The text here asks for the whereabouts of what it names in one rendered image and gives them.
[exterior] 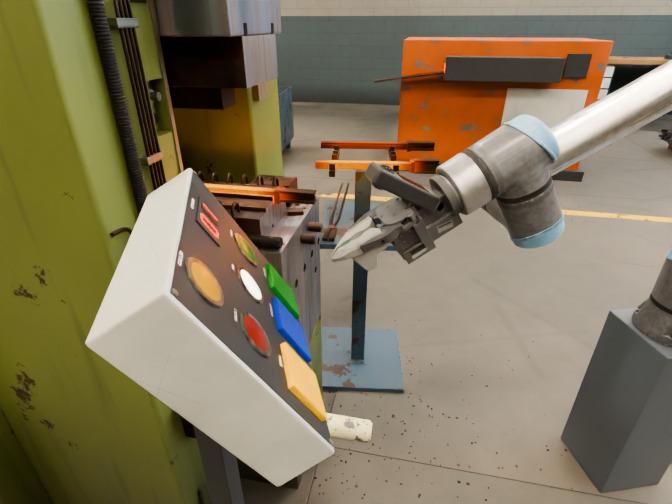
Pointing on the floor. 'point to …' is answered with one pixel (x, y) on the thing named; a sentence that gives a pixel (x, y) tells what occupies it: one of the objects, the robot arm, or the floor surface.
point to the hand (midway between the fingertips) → (336, 252)
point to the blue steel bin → (285, 115)
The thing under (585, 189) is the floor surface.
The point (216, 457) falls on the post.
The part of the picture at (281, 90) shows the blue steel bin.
